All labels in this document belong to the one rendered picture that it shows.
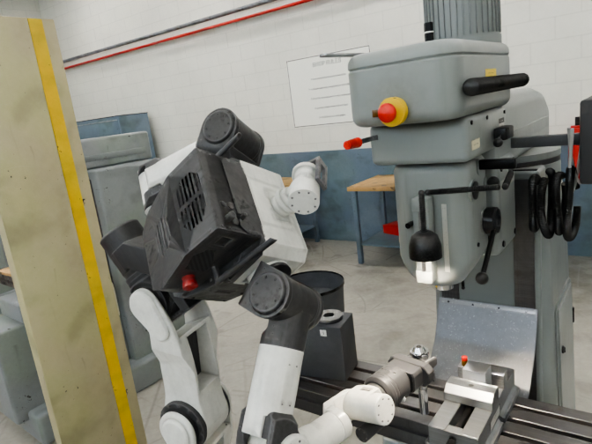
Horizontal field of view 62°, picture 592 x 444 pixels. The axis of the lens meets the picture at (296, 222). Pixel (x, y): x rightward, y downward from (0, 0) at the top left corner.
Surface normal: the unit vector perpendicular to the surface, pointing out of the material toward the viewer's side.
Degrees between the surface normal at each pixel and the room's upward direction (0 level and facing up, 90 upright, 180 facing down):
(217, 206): 59
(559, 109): 90
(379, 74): 90
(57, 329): 90
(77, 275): 90
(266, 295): 54
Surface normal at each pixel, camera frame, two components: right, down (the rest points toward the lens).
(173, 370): -0.42, 0.25
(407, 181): -0.66, 0.25
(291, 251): 0.72, 0.15
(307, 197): -0.06, 0.63
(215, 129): -0.40, -0.24
